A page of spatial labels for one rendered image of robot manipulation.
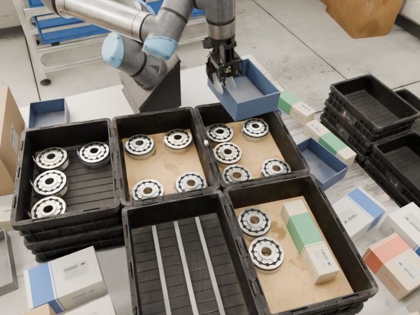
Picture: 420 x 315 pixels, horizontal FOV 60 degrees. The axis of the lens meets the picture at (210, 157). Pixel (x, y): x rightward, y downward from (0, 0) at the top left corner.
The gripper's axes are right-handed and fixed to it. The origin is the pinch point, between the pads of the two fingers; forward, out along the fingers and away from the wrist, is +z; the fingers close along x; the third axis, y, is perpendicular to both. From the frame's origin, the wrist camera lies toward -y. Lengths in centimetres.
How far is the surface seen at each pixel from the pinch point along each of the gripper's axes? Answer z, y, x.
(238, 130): 30.8, -8.6, 9.3
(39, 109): 33, -63, -62
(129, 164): 25.6, -7.3, -34.3
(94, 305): 27, 36, -56
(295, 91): 127, -109, 110
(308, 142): 43, 1, 37
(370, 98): 77, -36, 108
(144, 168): 26.1, -3.3, -29.8
